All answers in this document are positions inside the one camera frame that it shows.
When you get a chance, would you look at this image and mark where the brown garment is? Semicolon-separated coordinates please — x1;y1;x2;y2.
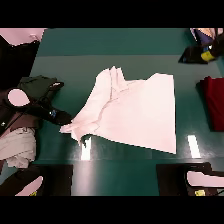
4;114;43;132

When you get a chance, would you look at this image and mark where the beige garment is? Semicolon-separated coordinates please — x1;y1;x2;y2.
0;127;38;170

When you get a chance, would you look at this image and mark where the dark green garment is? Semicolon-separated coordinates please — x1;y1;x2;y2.
19;75;65;102

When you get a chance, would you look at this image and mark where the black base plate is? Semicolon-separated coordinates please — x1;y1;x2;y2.
33;163;74;197
156;162;214;197

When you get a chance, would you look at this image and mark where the red garment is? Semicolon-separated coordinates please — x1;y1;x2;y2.
199;75;224;133

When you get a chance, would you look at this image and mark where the white shirt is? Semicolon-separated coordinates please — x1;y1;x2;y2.
59;65;178;155

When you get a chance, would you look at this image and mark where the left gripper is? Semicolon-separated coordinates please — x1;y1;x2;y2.
48;108;73;126

